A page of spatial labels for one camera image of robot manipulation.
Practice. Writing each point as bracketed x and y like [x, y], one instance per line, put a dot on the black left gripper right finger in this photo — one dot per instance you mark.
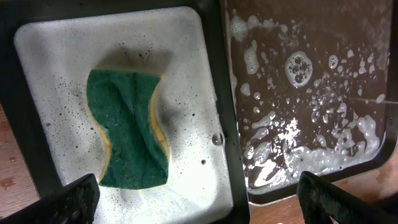
[323, 202]

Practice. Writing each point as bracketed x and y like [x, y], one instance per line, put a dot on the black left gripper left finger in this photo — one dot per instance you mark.
[74, 203]

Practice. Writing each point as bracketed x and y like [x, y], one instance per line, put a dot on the green yellow sponge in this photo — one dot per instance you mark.
[122, 105]

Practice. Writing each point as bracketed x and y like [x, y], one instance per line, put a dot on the dark brown serving tray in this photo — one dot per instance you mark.
[314, 88]

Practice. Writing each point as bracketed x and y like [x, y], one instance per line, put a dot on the grey soapy tray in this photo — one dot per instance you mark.
[48, 49]

